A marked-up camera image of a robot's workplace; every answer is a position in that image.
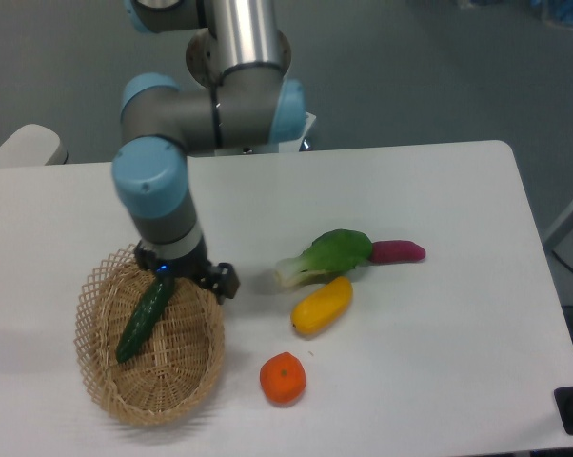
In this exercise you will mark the green bok choy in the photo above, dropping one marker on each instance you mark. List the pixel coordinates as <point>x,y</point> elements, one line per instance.
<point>336,251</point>

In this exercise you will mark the white chair armrest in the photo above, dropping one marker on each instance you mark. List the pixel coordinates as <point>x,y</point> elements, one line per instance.
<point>33,146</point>

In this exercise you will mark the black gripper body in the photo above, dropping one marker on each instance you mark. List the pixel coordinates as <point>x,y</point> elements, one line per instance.
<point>192,266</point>

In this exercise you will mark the purple sweet potato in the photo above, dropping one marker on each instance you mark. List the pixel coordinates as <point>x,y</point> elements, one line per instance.
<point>396,251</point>

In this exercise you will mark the woven wicker basket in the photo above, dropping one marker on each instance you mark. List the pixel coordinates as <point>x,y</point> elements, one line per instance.
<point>173,371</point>

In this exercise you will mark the orange tangerine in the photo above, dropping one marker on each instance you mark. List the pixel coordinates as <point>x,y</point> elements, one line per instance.
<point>282,378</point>

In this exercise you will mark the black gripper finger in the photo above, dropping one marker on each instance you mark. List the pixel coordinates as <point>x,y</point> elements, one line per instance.
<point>221,280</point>

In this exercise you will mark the yellow mango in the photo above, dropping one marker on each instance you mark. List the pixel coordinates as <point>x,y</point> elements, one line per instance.
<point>322,307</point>

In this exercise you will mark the green cucumber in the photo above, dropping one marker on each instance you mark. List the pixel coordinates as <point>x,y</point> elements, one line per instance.
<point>146,313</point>

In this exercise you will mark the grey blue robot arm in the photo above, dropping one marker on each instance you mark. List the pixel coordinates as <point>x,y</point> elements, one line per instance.
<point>246,102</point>

